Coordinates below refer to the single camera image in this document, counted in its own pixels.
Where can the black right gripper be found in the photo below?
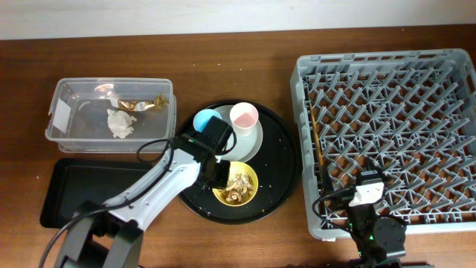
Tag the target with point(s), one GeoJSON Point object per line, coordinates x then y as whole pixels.
{"type": "Point", "coordinates": [352, 190]}

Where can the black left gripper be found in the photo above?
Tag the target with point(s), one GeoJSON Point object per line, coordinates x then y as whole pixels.
{"type": "Point", "coordinates": [218, 173]}

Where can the light blue cup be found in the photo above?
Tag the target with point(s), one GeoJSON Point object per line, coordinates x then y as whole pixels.
{"type": "Point", "coordinates": [202, 118]}

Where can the yellow bowl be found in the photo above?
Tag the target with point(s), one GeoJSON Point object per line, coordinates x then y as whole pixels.
{"type": "Point", "coordinates": [239, 167]}

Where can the food scraps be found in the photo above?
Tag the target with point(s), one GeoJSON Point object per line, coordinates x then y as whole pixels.
{"type": "Point", "coordinates": [240, 189]}

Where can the gold snack wrapper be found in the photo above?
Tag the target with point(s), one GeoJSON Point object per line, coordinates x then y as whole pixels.
{"type": "Point", "coordinates": [138, 105]}

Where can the white napkin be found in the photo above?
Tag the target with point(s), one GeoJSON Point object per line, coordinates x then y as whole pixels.
{"type": "Point", "coordinates": [120, 123]}

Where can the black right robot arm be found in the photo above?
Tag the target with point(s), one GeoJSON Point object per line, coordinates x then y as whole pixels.
{"type": "Point", "coordinates": [379, 238]}

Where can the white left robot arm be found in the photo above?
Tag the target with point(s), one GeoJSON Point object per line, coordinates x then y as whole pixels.
{"type": "Point", "coordinates": [111, 234]}

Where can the grey dishwasher rack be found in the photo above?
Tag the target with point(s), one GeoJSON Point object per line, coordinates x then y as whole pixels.
{"type": "Point", "coordinates": [412, 112]}

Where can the clear plastic waste bin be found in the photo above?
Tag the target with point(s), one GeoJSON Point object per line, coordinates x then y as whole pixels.
{"type": "Point", "coordinates": [79, 116]}

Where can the black rectangular waste tray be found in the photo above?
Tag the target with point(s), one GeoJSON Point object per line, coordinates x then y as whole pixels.
{"type": "Point", "coordinates": [75, 181]}

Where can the light grey plate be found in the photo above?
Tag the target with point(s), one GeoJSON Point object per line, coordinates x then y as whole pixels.
{"type": "Point", "coordinates": [247, 146]}

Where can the pink cup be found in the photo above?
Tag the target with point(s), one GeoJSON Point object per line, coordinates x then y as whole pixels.
{"type": "Point", "coordinates": [243, 117]}

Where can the round black serving tray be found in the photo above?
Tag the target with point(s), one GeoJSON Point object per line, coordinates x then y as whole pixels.
{"type": "Point", "coordinates": [277, 165]}

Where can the wooden chopstick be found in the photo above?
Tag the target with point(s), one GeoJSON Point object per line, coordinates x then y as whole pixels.
{"type": "Point", "coordinates": [317, 141]}

